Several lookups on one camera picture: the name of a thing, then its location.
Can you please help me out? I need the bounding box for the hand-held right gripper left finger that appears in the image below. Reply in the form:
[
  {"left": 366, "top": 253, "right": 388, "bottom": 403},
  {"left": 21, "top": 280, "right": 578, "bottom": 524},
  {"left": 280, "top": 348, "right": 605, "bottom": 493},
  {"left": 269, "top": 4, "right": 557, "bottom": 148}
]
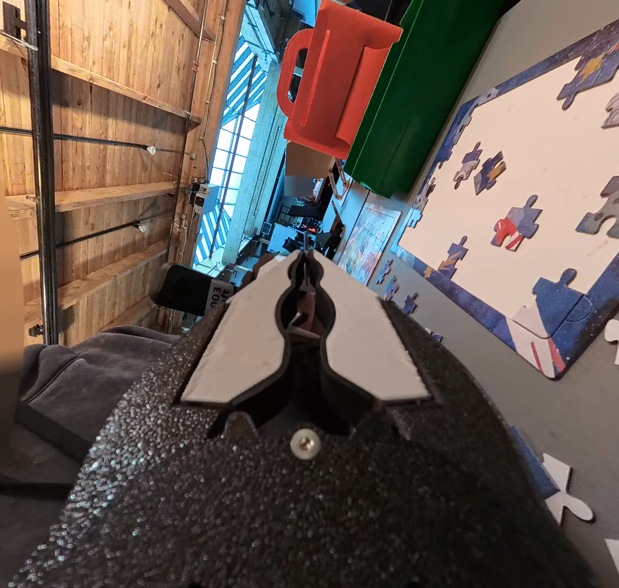
[{"left": 179, "top": 251, "right": 304, "bottom": 426}]

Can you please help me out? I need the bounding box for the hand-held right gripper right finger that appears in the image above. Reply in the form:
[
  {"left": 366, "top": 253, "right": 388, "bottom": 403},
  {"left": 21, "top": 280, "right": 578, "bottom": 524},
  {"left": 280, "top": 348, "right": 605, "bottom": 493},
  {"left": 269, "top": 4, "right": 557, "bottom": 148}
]
[{"left": 306, "top": 250, "right": 432, "bottom": 428}]

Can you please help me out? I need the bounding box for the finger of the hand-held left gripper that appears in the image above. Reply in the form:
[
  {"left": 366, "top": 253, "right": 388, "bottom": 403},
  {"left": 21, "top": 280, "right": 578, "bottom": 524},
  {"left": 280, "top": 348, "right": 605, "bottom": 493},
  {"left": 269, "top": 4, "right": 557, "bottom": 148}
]
[{"left": 255, "top": 254, "right": 293, "bottom": 280}]

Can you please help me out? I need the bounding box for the blue space puzzle tray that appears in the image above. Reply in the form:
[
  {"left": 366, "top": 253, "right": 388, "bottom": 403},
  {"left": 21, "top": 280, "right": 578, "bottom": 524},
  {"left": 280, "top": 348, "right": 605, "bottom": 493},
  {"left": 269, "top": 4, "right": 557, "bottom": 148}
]
[{"left": 389, "top": 19, "right": 619, "bottom": 381}]

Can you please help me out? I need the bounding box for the grey desk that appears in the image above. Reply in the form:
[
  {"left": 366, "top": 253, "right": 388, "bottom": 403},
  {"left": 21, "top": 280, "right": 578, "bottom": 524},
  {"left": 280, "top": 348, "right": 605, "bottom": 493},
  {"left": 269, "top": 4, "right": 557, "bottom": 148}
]
[
  {"left": 334, "top": 179, "right": 373, "bottom": 231},
  {"left": 365, "top": 0, "right": 619, "bottom": 550}
]

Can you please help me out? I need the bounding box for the person's left hand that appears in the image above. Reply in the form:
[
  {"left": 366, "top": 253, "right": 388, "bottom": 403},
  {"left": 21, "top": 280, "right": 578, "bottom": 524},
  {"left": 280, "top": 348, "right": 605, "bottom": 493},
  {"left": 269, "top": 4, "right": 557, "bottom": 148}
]
[{"left": 290, "top": 292, "right": 324, "bottom": 343}]

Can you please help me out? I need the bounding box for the colourful dinosaur puzzle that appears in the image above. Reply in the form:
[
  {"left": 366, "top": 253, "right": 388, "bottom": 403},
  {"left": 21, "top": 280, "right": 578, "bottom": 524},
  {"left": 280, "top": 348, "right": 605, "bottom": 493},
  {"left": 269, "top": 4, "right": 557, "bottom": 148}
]
[{"left": 335, "top": 203, "right": 403, "bottom": 287}]

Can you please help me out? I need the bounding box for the plywood stand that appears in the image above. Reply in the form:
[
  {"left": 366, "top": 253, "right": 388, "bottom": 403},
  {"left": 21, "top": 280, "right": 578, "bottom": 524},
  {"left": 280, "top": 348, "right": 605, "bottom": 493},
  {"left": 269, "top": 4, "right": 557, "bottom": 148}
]
[{"left": 284, "top": 142, "right": 352, "bottom": 203}]

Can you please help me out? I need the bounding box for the blue orange star puzzle piece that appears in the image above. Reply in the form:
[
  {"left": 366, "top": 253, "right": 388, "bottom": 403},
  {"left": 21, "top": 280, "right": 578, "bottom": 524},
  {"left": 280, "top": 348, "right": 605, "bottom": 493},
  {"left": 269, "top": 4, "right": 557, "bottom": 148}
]
[{"left": 437, "top": 236, "right": 469, "bottom": 280}]

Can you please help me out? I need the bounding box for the large window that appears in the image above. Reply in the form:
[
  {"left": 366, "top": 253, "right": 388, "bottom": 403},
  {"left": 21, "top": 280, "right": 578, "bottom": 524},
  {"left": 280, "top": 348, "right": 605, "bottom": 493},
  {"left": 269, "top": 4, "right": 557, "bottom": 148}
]
[{"left": 192, "top": 3, "right": 272, "bottom": 270}]

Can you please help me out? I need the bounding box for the orange plastic bin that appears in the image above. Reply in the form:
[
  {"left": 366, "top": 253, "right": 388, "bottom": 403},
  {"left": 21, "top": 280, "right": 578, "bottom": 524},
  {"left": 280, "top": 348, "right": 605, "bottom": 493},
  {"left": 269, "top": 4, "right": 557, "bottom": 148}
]
[{"left": 277, "top": 0, "right": 403, "bottom": 159}]

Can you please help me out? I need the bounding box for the purple grey banded puzzle piece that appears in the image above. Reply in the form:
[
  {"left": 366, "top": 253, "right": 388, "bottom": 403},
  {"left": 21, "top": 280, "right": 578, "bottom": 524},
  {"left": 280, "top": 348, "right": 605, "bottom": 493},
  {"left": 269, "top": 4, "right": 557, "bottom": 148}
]
[{"left": 453, "top": 142, "right": 483, "bottom": 188}]

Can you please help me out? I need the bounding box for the green plastic bin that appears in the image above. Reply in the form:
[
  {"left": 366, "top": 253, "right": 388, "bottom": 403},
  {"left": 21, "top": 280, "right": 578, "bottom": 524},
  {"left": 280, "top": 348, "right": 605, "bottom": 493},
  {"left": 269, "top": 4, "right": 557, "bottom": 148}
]
[{"left": 342, "top": 0, "right": 512, "bottom": 200}]

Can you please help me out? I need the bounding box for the alien face puzzle piece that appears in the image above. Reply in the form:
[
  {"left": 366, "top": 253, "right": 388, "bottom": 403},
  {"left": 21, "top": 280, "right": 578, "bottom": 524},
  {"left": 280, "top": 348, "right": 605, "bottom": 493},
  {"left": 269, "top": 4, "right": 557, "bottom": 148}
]
[{"left": 575, "top": 177, "right": 619, "bottom": 239}]

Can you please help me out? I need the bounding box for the orange comet puzzle piece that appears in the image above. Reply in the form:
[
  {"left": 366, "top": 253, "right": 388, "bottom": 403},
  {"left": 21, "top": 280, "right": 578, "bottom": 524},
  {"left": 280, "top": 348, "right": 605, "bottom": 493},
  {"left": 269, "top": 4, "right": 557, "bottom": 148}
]
[{"left": 556, "top": 41, "right": 619, "bottom": 111}]

